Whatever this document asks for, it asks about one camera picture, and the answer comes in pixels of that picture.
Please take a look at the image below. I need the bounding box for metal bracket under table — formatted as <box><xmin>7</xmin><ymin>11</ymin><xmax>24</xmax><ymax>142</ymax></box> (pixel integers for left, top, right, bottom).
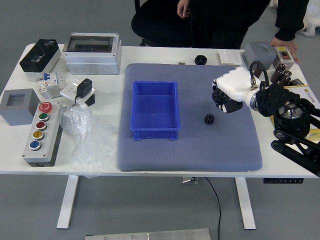
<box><xmin>179</xmin><ymin>176</ymin><xmax>200</xmax><ymax>185</ymax></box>

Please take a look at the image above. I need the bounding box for black and white enclosure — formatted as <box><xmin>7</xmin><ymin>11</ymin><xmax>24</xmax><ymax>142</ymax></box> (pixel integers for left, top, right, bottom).
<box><xmin>19</xmin><ymin>38</ymin><xmax>62</xmax><ymax>79</ymax></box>

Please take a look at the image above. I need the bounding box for black power adapter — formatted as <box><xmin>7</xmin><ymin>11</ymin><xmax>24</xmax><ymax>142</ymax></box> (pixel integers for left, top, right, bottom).
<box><xmin>72</xmin><ymin>78</ymin><xmax>93</xmax><ymax>106</ymax></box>

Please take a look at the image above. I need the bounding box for small black flat device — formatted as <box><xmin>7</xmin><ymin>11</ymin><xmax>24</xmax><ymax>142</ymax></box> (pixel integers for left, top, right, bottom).
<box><xmin>291</xmin><ymin>78</ymin><xmax>309</xmax><ymax>88</ymax></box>

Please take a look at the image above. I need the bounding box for white blue circuit breaker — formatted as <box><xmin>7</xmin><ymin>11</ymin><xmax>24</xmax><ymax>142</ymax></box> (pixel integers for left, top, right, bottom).
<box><xmin>42</xmin><ymin>71</ymin><xmax>67</xmax><ymax>91</ymax></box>

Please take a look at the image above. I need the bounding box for grey switch box red button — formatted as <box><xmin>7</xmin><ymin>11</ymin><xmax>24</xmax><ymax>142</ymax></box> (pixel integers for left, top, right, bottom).
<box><xmin>272</xmin><ymin>46</ymin><xmax>296</xmax><ymax>70</ymax></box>

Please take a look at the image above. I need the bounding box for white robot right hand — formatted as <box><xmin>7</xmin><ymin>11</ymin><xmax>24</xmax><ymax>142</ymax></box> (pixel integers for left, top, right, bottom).
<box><xmin>211</xmin><ymin>66</ymin><xmax>257</xmax><ymax>114</ymax></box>

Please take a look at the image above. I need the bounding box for big black gear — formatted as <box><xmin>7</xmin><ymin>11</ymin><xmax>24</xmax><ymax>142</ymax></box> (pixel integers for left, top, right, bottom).
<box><xmin>212</xmin><ymin>88</ymin><xmax>228</xmax><ymax>108</ymax></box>

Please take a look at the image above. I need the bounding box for grey box square recess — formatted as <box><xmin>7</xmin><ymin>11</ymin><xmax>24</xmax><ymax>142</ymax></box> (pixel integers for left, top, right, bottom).
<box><xmin>0</xmin><ymin>88</ymin><xmax>38</xmax><ymax>126</ymax></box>

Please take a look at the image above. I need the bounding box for brown cylindrical capacitor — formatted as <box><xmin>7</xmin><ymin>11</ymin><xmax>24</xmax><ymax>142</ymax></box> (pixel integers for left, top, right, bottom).
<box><xmin>270</xmin><ymin>69</ymin><xmax>283</xmax><ymax>84</ymax></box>
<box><xmin>273</xmin><ymin>63</ymin><xmax>288</xmax><ymax>76</ymax></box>
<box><xmin>277</xmin><ymin>70</ymin><xmax>293</xmax><ymax>88</ymax></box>
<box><xmin>252</xmin><ymin>64</ymin><xmax>265</xmax><ymax>79</ymax></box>

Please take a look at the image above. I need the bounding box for white table leg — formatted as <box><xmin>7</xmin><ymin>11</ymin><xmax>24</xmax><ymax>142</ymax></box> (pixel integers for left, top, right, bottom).
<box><xmin>56</xmin><ymin>175</ymin><xmax>80</xmax><ymax>230</ymax></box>
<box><xmin>234</xmin><ymin>178</ymin><xmax>257</xmax><ymax>230</ymax></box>

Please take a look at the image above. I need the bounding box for yellow white carton box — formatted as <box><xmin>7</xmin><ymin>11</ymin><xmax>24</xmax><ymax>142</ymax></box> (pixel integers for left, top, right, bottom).
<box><xmin>269</xmin><ymin>84</ymin><xmax>320</xmax><ymax>143</ymax></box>

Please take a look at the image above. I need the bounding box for grey box round hole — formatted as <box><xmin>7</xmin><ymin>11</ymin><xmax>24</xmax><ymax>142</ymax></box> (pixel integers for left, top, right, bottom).
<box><xmin>241</xmin><ymin>41</ymin><xmax>276</xmax><ymax>71</ymax></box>

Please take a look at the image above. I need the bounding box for grey metal plate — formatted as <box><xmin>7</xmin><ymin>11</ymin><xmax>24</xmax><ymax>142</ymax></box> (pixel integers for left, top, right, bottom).
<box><xmin>84</xmin><ymin>228</ymin><xmax>211</xmax><ymax>240</ymax></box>

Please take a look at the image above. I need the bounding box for blue plastic box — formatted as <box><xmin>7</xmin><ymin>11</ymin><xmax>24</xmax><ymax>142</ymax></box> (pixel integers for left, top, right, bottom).
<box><xmin>129</xmin><ymin>80</ymin><xmax>182</xmax><ymax>141</ymax></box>

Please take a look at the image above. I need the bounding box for white socket plate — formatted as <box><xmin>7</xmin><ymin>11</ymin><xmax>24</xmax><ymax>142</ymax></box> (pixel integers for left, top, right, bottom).
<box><xmin>59</xmin><ymin>79</ymin><xmax>97</xmax><ymax>103</ymax></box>

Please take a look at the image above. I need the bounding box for white orange circuit breaker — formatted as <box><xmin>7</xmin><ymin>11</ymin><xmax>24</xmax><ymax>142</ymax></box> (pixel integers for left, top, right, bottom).
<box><xmin>37</xmin><ymin>78</ymin><xmax>57</xmax><ymax>100</ymax></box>

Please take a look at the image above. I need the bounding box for black table control panel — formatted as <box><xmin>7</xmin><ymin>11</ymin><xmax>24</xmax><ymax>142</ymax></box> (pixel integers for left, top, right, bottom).
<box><xmin>263</xmin><ymin>178</ymin><xmax>305</xmax><ymax>185</ymax></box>

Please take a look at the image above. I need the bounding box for blue-grey mat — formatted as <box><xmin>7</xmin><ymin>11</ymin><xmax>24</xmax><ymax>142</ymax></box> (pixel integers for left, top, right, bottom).
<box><xmin>117</xmin><ymin>63</ymin><xmax>264</xmax><ymax>173</ymax></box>

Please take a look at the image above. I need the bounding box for person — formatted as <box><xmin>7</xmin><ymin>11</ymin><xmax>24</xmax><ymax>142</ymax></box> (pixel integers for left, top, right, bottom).
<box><xmin>187</xmin><ymin>0</ymin><xmax>277</xmax><ymax>50</ymax></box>

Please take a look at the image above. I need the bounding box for person's right hand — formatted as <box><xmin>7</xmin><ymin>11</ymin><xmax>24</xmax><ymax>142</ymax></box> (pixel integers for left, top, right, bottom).
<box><xmin>176</xmin><ymin>0</ymin><xmax>192</xmax><ymax>19</ymax></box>

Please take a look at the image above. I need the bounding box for grey push button station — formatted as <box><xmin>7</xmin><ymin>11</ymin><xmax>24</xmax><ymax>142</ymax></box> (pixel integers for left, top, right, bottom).
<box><xmin>21</xmin><ymin>101</ymin><xmax>63</xmax><ymax>168</ymax></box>

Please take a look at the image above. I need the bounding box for grey distribution box clear lid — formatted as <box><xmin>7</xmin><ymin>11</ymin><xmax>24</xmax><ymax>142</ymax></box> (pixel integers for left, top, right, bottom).
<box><xmin>62</xmin><ymin>32</ymin><xmax>123</xmax><ymax>75</ymax></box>

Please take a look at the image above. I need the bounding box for person's left hand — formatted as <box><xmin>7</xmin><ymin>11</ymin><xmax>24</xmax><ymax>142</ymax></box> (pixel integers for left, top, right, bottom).
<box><xmin>271</xmin><ymin>37</ymin><xmax>301</xmax><ymax>65</ymax></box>

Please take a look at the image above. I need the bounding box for clear plastic bag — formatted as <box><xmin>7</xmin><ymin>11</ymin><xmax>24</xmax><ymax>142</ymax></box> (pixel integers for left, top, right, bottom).
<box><xmin>60</xmin><ymin>103</ymin><xmax>120</xmax><ymax>179</ymax></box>

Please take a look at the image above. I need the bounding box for black floor cable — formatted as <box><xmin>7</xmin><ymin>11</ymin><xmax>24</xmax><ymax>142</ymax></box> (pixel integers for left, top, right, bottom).
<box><xmin>204</xmin><ymin>177</ymin><xmax>223</xmax><ymax>240</ymax></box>

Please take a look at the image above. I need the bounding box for black round nut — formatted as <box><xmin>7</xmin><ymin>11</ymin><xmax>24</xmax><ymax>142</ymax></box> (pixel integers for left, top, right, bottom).
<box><xmin>194</xmin><ymin>54</ymin><xmax>208</xmax><ymax>66</ymax></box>

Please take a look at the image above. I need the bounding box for white wall switch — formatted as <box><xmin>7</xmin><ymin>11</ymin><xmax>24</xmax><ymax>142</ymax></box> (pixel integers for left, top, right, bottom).
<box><xmin>218</xmin><ymin>49</ymin><xmax>243</xmax><ymax>67</ymax></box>

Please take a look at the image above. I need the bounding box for small black gear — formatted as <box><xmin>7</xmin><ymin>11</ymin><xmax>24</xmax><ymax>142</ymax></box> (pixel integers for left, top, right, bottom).
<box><xmin>204</xmin><ymin>113</ymin><xmax>217</xmax><ymax>126</ymax></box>

